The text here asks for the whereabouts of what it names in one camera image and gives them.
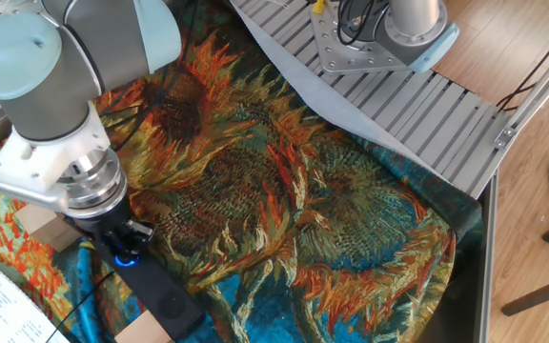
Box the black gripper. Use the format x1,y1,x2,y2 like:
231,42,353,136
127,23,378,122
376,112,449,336
70,195,157,261

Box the black knob with blue ring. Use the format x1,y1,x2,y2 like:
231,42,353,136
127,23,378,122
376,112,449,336
114,253,140,268

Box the black bar speaker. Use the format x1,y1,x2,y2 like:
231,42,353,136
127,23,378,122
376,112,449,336
91,232,207,342

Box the light wooden block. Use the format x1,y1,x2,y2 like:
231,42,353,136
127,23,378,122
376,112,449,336
114,309,175,343
14,203,83,252

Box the printed white paper sheet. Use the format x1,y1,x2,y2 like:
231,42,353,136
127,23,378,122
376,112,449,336
0,251,71,343

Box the sunflower painting print cloth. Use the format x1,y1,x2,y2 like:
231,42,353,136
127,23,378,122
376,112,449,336
0,0,485,343

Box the thin black speaker cable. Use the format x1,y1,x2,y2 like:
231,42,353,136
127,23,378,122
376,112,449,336
45,269,116,343

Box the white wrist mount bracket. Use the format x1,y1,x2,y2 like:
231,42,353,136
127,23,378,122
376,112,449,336
0,102,112,213

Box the silver base mount plate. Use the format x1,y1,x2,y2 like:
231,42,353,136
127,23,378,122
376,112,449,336
310,0,417,75

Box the black floor cable pair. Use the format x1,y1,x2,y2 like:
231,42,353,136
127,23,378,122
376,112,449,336
496,13,549,113

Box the aluminium frame bar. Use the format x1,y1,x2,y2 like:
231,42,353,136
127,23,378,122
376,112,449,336
493,28,549,149

